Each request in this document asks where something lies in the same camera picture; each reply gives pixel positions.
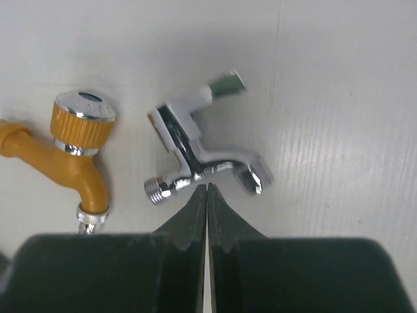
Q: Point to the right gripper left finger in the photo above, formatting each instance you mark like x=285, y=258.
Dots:
x=161, y=271

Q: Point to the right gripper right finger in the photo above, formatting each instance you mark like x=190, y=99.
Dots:
x=250, y=272

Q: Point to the chrome lever faucet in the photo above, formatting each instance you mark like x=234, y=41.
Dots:
x=180, y=134

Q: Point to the orange plastic faucet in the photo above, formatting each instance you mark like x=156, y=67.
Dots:
x=81, y=123

